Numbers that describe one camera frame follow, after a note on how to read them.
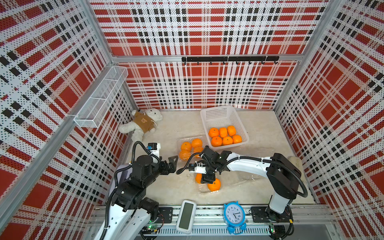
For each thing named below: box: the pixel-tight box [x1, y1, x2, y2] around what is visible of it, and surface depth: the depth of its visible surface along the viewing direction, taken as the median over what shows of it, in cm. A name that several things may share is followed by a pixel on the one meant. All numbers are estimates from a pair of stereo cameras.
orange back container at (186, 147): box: [180, 141, 192, 152], surface depth 98 cm
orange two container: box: [211, 136, 223, 147], surface depth 98 cm
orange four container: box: [232, 134, 243, 144], surface depth 98 cm
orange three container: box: [222, 136, 234, 146], surface depth 98 cm
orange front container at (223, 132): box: [219, 127, 228, 138], surface depth 103 cm
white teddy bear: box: [118, 108, 163, 143], surface depth 106 cm
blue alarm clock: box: [223, 201, 247, 235], surface depth 72 cm
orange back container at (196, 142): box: [191, 138, 203, 148], surface depth 98 cm
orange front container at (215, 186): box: [207, 178, 221, 192], surface depth 81 cm
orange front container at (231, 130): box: [227, 125, 237, 137], surface depth 103 cm
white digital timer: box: [176, 200, 197, 234], surface depth 71 cm
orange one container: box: [208, 127, 219, 138], surface depth 103 cm
